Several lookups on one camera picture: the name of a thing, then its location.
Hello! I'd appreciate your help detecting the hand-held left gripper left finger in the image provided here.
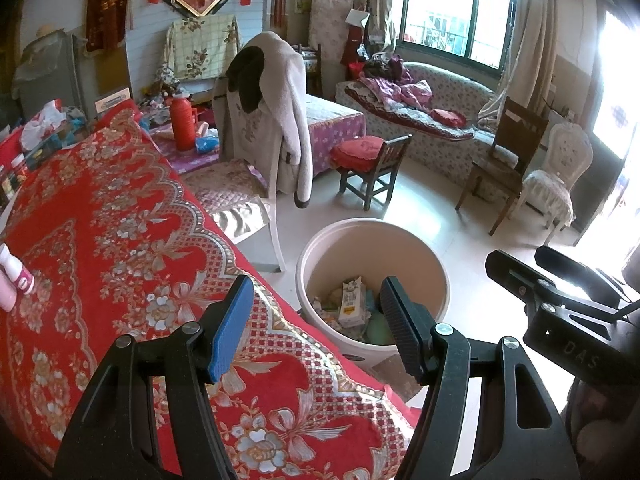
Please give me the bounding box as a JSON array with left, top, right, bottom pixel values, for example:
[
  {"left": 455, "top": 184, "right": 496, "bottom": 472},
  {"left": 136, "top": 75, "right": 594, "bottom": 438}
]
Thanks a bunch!
[{"left": 52, "top": 274, "right": 256, "bottom": 480}]

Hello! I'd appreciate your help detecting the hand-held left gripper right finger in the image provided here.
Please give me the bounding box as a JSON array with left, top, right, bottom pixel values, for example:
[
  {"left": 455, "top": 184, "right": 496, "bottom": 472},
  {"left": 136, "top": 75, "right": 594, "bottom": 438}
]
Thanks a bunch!
[{"left": 379, "top": 276, "right": 581, "bottom": 480}]

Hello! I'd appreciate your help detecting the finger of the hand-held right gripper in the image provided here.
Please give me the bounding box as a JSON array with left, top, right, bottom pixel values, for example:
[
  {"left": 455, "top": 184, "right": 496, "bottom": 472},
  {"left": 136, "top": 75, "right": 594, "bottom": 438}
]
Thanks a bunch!
[
  {"left": 485, "top": 249, "right": 556, "bottom": 313},
  {"left": 534, "top": 245, "right": 623, "bottom": 306}
]

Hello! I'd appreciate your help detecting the green towel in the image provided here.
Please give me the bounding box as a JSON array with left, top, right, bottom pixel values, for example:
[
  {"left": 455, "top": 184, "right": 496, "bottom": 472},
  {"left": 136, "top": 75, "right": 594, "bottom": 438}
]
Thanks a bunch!
[{"left": 366, "top": 310, "right": 401, "bottom": 346}]

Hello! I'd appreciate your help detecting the white medicine box colourful print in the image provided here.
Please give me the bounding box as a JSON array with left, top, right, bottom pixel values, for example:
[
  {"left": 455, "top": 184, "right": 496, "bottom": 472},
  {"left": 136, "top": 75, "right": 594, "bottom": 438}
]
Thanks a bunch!
[{"left": 339, "top": 277, "right": 366, "bottom": 326}]

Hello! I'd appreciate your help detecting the beige plastic bucket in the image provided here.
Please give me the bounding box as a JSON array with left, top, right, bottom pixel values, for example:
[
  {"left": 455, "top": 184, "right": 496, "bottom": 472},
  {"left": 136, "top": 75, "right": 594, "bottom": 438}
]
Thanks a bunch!
[{"left": 296, "top": 217, "right": 451, "bottom": 361}]

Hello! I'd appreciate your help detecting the person's right hand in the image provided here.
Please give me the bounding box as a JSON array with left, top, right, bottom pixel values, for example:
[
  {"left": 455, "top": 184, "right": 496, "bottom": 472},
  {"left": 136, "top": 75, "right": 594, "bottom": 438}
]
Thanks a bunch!
[{"left": 560, "top": 377, "right": 640, "bottom": 480}]

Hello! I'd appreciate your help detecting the white upholstered chair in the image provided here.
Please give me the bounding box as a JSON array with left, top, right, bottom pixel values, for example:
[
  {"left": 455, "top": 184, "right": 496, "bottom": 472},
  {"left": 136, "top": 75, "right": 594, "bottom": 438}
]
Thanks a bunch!
[{"left": 510, "top": 121, "right": 593, "bottom": 246}]

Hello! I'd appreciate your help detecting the dark wooden chair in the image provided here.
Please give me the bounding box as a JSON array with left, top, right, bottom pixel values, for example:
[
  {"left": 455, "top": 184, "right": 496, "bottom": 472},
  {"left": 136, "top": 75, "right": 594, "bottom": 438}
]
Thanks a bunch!
[{"left": 455, "top": 96, "right": 550, "bottom": 236}]

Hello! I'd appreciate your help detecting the small dark wooden stool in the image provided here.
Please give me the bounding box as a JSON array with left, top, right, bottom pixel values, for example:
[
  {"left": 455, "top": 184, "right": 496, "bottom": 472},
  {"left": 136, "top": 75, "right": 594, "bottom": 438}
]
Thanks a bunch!
[{"left": 332, "top": 134, "right": 413, "bottom": 211}]

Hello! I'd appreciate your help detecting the quilted pink seat cushion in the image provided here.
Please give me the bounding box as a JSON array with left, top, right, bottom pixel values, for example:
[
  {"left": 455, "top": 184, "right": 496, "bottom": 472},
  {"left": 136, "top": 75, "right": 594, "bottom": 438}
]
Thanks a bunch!
[{"left": 182, "top": 160, "right": 271, "bottom": 246}]

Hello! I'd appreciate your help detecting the red floral tablecloth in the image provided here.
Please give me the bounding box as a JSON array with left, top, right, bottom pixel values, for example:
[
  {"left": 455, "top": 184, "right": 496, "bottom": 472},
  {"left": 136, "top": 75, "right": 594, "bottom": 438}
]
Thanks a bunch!
[{"left": 0, "top": 100, "right": 423, "bottom": 480}]

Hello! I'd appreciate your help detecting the red stool cushion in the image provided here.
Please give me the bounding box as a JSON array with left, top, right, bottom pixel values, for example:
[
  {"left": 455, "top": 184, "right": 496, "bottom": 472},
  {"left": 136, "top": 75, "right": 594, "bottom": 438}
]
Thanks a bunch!
[{"left": 331, "top": 136, "right": 386, "bottom": 173}]

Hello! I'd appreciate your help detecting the red sofa cushion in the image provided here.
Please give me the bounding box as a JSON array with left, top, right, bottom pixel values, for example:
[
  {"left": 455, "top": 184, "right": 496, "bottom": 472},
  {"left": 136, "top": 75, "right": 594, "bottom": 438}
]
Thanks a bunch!
[{"left": 431, "top": 108, "right": 468, "bottom": 128}]

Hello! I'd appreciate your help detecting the floral blanket red border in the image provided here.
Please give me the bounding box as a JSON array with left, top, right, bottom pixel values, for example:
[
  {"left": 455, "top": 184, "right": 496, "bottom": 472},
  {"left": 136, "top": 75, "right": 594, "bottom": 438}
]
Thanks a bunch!
[{"left": 345, "top": 82, "right": 476, "bottom": 141}]

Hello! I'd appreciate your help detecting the purple covered low table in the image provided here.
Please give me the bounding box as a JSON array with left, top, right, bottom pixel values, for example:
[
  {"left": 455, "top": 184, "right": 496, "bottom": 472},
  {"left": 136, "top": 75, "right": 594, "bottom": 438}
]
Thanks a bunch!
[{"left": 150, "top": 95, "right": 368, "bottom": 176}]

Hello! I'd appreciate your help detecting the floral sofa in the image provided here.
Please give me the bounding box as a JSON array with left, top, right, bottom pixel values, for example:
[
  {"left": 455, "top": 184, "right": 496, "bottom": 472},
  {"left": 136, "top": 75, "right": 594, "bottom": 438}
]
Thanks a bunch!
[{"left": 335, "top": 62, "right": 526, "bottom": 201}]

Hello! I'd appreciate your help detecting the red thermos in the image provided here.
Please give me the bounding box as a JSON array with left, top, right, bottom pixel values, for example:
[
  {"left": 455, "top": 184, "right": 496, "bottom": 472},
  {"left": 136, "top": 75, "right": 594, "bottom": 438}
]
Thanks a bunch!
[{"left": 169, "top": 91, "right": 197, "bottom": 152}]

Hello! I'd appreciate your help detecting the beige fleece coat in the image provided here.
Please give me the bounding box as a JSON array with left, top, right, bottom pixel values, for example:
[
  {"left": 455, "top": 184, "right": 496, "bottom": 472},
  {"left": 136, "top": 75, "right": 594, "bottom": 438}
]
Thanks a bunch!
[{"left": 220, "top": 31, "right": 315, "bottom": 208}]

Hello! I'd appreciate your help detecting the white pill bottle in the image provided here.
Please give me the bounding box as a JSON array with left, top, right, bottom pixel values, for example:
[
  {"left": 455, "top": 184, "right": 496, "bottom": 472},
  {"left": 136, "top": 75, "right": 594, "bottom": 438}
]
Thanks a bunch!
[{"left": 0, "top": 242, "right": 36, "bottom": 295}]

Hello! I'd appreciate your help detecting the pink clothes pile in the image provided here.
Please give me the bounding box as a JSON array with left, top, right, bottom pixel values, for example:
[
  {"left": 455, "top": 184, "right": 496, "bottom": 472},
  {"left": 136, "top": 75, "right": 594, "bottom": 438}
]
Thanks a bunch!
[{"left": 360, "top": 72, "right": 433, "bottom": 111}]

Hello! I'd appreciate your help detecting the pink bottle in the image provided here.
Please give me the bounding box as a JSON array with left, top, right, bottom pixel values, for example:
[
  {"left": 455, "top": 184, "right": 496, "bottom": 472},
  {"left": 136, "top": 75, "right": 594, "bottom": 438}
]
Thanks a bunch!
[{"left": 0, "top": 277, "right": 18, "bottom": 313}]

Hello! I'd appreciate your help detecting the beige curtain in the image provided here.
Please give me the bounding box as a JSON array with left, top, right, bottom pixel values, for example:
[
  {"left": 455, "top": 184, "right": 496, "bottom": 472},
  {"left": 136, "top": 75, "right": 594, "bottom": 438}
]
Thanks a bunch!
[{"left": 480, "top": 0, "right": 558, "bottom": 121}]

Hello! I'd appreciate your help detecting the black garment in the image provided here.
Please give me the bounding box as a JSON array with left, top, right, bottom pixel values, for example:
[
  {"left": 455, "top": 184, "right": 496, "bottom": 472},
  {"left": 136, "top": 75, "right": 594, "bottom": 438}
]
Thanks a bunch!
[{"left": 236, "top": 46, "right": 266, "bottom": 115}]

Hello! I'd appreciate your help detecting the dark clothes pile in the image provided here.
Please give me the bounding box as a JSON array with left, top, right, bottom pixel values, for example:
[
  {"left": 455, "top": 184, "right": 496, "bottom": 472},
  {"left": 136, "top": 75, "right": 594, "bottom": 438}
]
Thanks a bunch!
[{"left": 362, "top": 55, "right": 406, "bottom": 78}]

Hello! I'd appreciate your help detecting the white printed box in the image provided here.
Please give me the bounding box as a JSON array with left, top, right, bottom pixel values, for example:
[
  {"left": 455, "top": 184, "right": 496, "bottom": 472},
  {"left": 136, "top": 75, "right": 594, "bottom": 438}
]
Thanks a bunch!
[{"left": 95, "top": 87, "right": 132, "bottom": 116}]

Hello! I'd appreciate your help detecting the white plastic bag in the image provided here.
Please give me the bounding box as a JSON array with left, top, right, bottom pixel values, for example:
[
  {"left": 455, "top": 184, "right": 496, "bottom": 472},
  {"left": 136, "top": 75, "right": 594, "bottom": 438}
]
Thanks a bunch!
[{"left": 20, "top": 100, "right": 68, "bottom": 151}]

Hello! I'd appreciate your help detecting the window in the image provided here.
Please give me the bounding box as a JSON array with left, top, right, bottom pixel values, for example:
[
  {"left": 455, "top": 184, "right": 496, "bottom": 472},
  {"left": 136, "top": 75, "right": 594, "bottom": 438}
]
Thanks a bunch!
[{"left": 395, "top": 0, "right": 518, "bottom": 68}]

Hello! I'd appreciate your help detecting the floral checked cover cloth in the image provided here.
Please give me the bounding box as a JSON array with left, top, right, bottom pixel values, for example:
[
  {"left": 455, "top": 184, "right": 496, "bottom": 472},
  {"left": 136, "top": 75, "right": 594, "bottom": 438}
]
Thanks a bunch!
[{"left": 166, "top": 12, "right": 241, "bottom": 81}]

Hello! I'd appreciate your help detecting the red plastic basin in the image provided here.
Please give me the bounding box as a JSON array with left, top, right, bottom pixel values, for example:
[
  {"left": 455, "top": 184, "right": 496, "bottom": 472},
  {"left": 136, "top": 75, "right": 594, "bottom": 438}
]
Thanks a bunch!
[{"left": 0, "top": 132, "right": 31, "bottom": 171}]

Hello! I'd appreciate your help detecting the floral upright mattress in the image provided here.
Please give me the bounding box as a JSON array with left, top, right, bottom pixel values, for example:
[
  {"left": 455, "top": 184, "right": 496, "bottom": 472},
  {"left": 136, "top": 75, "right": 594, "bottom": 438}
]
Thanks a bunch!
[{"left": 307, "top": 0, "right": 353, "bottom": 61}]

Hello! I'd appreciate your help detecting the grey fridge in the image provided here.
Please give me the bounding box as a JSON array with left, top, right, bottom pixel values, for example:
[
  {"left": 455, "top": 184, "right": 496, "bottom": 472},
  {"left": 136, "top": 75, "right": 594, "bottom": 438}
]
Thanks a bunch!
[{"left": 12, "top": 30, "right": 88, "bottom": 121}]

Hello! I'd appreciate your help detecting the red wall hanging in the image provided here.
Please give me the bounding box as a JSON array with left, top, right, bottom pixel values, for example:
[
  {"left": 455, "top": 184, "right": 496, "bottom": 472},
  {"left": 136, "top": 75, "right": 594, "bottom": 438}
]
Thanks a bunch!
[{"left": 82, "top": 0, "right": 138, "bottom": 53}]

